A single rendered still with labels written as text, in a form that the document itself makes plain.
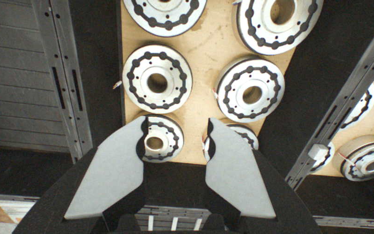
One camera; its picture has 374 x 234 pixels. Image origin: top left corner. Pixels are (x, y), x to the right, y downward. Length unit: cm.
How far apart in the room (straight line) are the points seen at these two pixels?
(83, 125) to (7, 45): 19
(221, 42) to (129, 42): 14
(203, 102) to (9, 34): 31
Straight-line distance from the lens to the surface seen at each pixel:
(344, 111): 26
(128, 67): 24
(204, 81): 27
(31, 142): 45
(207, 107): 29
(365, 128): 48
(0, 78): 40
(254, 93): 29
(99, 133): 24
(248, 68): 25
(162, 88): 26
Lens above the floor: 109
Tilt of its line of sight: 62 degrees down
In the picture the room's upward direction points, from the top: 177 degrees clockwise
